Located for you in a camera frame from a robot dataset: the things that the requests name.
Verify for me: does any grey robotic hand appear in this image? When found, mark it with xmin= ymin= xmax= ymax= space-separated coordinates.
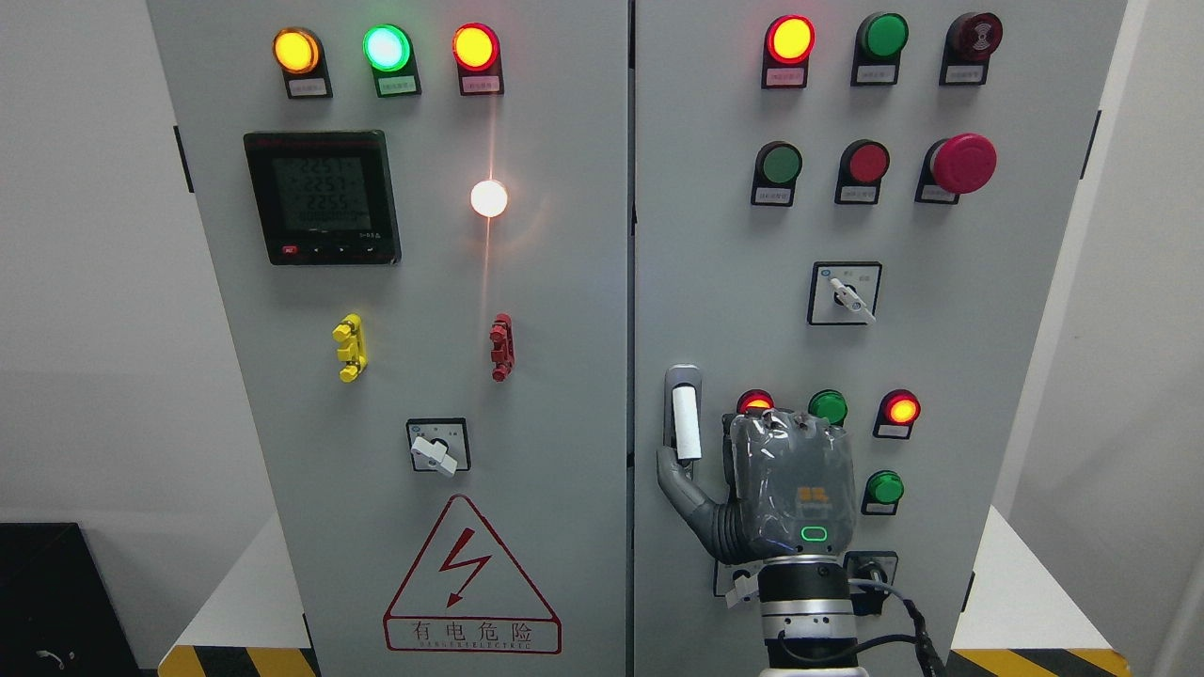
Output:
xmin=657 ymin=410 xmax=858 ymax=565

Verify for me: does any silver door handle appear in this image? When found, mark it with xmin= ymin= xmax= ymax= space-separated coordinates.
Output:
xmin=663 ymin=364 xmax=702 ymax=465

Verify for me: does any right grey cabinet door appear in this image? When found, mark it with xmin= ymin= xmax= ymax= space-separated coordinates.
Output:
xmin=633 ymin=1 xmax=1127 ymax=676

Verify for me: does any grey cabinet door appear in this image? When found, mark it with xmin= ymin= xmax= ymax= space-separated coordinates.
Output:
xmin=633 ymin=1 xmax=1127 ymax=676
xmin=148 ymin=1 xmax=628 ymax=676

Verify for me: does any left grey cabinet door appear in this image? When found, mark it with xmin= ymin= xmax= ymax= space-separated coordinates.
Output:
xmin=148 ymin=1 xmax=628 ymax=676

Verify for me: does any red lit light lower left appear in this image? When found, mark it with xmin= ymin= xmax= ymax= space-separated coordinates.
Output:
xmin=737 ymin=388 xmax=775 ymax=416

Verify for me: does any red lit light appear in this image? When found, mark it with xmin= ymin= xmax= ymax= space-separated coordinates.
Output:
xmin=737 ymin=388 xmax=775 ymax=416
xmin=873 ymin=389 xmax=921 ymax=440
xmin=761 ymin=14 xmax=816 ymax=90

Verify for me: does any green light lower middle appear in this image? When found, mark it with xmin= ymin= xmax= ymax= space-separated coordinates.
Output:
xmin=807 ymin=389 xmax=848 ymax=426

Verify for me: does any green lit button bottom right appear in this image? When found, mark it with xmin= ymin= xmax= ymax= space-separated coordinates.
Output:
xmin=861 ymin=470 xmax=905 ymax=517

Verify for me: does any red lit light lower right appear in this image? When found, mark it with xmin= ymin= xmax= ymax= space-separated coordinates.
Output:
xmin=873 ymin=389 xmax=921 ymax=440

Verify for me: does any white platform with hazard stripes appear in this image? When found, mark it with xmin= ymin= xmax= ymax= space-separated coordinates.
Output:
xmin=158 ymin=511 xmax=1132 ymax=676

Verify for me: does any green push button second row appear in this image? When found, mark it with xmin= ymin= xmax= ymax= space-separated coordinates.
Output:
xmin=750 ymin=141 xmax=803 ymax=207

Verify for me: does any red terminal connector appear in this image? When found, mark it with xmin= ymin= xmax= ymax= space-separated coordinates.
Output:
xmin=486 ymin=313 xmax=515 ymax=383

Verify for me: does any red push button second row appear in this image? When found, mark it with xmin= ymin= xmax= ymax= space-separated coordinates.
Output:
xmin=833 ymin=140 xmax=890 ymax=205

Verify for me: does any red lightning warning sticker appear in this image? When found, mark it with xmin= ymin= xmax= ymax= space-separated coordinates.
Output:
xmin=383 ymin=496 xmax=562 ymax=654

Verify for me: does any red emergency stop button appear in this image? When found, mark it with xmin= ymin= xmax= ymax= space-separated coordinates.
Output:
xmin=914 ymin=133 xmax=998 ymax=205

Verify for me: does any white indicator light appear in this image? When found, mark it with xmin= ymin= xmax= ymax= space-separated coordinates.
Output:
xmin=470 ymin=179 xmax=509 ymax=219

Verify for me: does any red lit light top right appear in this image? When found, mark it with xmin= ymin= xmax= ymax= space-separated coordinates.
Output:
xmin=761 ymin=14 xmax=816 ymax=90

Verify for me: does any yellow terminal connector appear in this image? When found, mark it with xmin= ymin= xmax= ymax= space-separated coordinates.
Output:
xmin=331 ymin=313 xmax=367 ymax=383

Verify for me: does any green button top right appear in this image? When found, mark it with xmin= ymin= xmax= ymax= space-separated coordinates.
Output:
xmin=850 ymin=12 xmax=909 ymax=88

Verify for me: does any dark red buzzer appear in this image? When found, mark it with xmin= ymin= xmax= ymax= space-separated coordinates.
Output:
xmin=939 ymin=12 xmax=1003 ymax=87

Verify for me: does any red indicator light top left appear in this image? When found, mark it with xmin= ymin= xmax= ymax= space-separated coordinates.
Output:
xmin=452 ymin=22 xmax=504 ymax=96

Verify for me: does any black digital power meter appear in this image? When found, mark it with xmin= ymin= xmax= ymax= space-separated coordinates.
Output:
xmin=244 ymin=130 xmax=401 ymax=266

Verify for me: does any green indicator light top left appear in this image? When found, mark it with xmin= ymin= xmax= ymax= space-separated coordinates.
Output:
xmin=362 ymin=24 xmax=421 ymax=98

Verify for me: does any yellow indicator light top left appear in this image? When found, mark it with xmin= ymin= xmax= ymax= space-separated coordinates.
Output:
xmin=275 ymin=27 xmax=334 ymax=100

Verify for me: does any black box lower left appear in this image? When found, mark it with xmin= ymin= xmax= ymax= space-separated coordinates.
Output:
xmin=1 ymin=523 xmax=138 ymax=676

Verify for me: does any lower white selector switch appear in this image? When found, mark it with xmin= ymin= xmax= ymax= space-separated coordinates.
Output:
xmin=712 ymin=561 xmax=765 ymax=610

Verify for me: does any black rotary knob switch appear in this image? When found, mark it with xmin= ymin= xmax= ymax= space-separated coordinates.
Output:
xmin=843 ymin=551 xmax=898 ymax=617

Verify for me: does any upper right selector switch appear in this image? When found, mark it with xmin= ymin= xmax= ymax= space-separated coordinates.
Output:
xmin=807 ymin=261 xmax=884 ymax=325

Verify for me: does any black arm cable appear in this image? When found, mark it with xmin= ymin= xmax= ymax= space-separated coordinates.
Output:
xmin=777 ymin=577 xmax=948 ymax=677

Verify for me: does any left door selector switch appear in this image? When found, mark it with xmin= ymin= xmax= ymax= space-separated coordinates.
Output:
xmin=405 ymin=418 xmax=470 ymax=477

